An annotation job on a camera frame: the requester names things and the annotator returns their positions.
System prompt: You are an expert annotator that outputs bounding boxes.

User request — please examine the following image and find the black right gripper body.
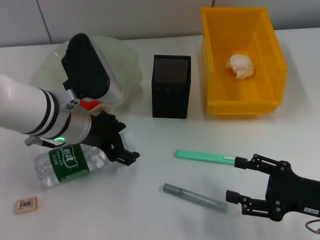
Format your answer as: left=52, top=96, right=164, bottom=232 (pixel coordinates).
left=264, top=161, right=320, bottom=222

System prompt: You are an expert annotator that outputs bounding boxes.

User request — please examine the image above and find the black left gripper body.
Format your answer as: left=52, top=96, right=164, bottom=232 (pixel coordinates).
left=83, top=112, right=123, bottom=149

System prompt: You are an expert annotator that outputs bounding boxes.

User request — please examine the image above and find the red apple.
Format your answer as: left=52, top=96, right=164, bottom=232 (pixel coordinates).
left=79, top=98, right=102, bottom=111

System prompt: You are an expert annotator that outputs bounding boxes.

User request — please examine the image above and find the clear green-label water bottle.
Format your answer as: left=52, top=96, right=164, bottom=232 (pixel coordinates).
left=33, top=131, right=137, bottom=191

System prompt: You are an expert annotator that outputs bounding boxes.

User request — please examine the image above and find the green pen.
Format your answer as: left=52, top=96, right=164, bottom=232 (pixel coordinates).
left=174, top=149, right=237, bottom=165

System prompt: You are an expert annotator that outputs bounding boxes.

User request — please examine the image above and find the white paper ball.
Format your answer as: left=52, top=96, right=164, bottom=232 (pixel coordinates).
left=224, top=53, right=256, bottom=81

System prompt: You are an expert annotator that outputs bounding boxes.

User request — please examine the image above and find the grey marker pen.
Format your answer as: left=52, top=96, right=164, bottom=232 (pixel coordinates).
left=162, top=183, right=228, bottom=213

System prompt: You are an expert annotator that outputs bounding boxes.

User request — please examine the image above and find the black mesh pen holder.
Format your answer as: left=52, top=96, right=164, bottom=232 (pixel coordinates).
left=151, top=54, right=193, bottom=120

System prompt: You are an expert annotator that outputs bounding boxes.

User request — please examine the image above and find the translucent wavy fruit plate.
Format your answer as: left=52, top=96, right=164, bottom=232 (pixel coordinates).
left=29, top=34, right=144, bottom=108

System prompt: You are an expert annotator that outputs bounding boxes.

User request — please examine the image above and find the beige eraser with barcode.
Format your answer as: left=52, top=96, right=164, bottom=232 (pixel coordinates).
left=14, top=196, right=39, bottom=215

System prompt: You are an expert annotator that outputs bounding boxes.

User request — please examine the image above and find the yellow plastic storage bin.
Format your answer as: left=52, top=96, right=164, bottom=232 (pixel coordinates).
left=201, top=6, right=288, bottom=118

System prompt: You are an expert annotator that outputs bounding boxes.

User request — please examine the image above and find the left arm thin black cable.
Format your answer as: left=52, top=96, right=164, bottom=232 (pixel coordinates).
left=34, top=139, right=58, bottom=149

